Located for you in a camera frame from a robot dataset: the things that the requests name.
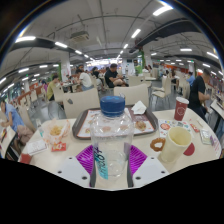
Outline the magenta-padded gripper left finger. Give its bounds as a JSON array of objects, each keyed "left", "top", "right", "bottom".
[{"left": 54, "top": 144, "right": 98, "bottom": 190}]

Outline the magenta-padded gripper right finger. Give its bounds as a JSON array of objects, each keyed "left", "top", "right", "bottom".
[{"left": 126, "top": 144, "right": 172, "bottom": 190}]

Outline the clear bottle with blue cap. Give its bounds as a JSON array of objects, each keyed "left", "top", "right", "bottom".
[{"left": 89, "top": 95, "right": 135, "bottom": 191}]

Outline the small red sauce packet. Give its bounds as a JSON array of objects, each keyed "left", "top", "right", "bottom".
[{"left": 50, "top": 142, "right": 68, "bottom": 153}]

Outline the white paper packet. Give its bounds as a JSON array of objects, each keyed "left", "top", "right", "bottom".
[{"left": 25, "top": 139, "right": 49, "bottom": 157}]

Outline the flat round red coaster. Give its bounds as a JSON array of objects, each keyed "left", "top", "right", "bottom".
[{"left": 182, "top": 142, "right": 196, "bottom": 157}]

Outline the fried food piece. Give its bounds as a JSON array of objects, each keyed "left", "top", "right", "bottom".
[{"left": 134, "top": 120, "right": 148, "bottom": 132}]

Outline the dark brown food tray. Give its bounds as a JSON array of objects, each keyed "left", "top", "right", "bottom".
[{"left": 71, "top": 105, "right": 160, "bottom": 141}]

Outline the printed paper placemat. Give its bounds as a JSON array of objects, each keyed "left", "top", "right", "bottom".
[{"left": 157, "top": 118, "right": 202, "bottom": 138}]

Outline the crumpled white napkin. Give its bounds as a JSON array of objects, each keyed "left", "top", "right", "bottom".
[{"left": 130, "top": 100, "right": 148, "bottom": 116}]

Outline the clear wrapped wipe packet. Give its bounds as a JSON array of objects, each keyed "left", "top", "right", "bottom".
[{"left": 198, "top": 128, "right": 215, "bottom": 146}]

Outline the beige chair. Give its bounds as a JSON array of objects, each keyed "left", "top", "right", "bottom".
[
  {"left": 151, "top": 76, "right": 173, "bottom": 101},
  {"left": 62, "top": 87, "right": 101, "bottom": 120},
  {"left": 113, "top": 82, "right": 150, "bottom": 108}
]

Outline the red paper cup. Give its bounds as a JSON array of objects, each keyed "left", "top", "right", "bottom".
[{"left": 173, "top": 96, "right": 190, "bottom": 122}]

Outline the person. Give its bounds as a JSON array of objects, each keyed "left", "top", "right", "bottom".
[
  {"left": 46, "top": 74, "right": 63, "bottom": 102},
  {"left": 103, "top": 62, "right": 130, "bottom": 89},
  {"left": 0, "top": 99, "right": 35, "bottom": 145},
  {"left": 187, "top": 67, "right": 213, "bottom": 118},
  {"left": 74, "top": 67, "right": 95, "bottom": 92}
]

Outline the group of ceiling lights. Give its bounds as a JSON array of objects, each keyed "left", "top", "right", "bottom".
[{"left": 0, "top": 3, "right": 224, "bottom": 94}]

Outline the ceiling air conditioner unit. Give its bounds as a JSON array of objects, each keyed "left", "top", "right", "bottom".
[{"left": 69, "top": 30, "right": 91, "bottom": 43}]

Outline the cream mug with ring handle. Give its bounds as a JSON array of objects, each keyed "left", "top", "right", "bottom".
[{"left": 149, "top": 126, "right": 193, "bottom": 164}]

